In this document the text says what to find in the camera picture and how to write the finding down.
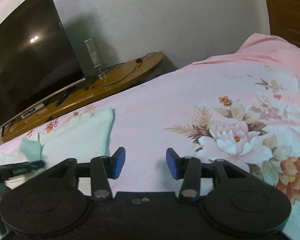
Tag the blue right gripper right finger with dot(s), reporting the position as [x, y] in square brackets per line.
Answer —
[173, 161]

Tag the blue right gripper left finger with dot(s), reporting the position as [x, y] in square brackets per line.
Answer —
[117, 161]

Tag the white small cloth garment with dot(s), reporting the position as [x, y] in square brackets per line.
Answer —
[82, 136]

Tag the silver set-top box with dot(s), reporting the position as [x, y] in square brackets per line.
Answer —
[32, 110]

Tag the wooden tv stand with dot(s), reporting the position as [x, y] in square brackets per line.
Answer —
[119, 78]

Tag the pink floral bed sheet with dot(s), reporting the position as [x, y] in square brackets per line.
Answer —
[243, 107]

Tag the black flat screen television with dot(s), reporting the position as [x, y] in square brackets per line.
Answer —
[36, 58]

